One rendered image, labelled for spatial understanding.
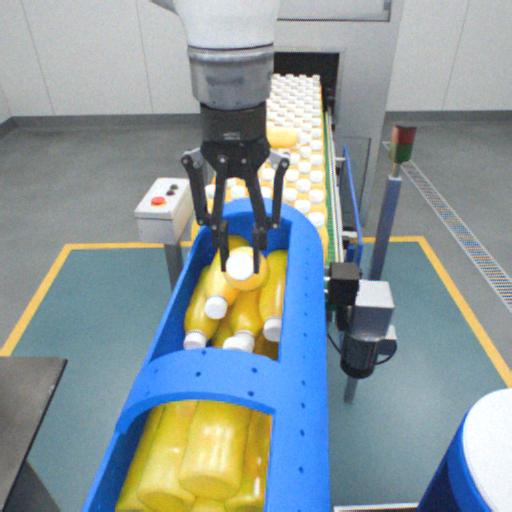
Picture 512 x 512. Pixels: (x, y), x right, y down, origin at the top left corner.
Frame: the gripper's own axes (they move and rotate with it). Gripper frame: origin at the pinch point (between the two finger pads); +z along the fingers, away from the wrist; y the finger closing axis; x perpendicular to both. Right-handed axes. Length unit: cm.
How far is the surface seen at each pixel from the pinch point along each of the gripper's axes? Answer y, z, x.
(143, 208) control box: -33, 19, 43
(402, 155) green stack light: 35, 12, 66
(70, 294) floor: -127, 128, 123
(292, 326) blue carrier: 7.9, 8.9, -5.6
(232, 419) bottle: 1.6, 10.7, -19.6
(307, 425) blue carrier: 10.4, 11.3, -19.1
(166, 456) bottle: -6.1, 14.7, -22.8
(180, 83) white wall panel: -137, 80, 427
